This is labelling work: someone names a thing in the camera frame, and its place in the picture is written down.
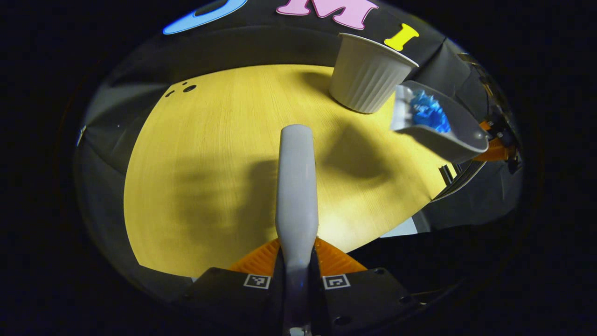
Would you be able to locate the wooden desktop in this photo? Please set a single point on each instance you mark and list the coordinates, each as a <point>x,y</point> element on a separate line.
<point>210,163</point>

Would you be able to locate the grey plastic dustpan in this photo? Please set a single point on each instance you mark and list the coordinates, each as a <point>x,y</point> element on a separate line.
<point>461,135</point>

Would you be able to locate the black backdrop cloth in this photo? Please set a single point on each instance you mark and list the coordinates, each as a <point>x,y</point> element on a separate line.
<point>280,42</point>

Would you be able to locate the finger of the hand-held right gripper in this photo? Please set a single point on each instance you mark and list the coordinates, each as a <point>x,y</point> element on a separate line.
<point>496,149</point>

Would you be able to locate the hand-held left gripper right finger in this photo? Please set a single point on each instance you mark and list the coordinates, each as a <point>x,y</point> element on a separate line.
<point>364,303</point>

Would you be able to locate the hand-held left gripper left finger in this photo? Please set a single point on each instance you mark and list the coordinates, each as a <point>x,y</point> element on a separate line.
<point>233,303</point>

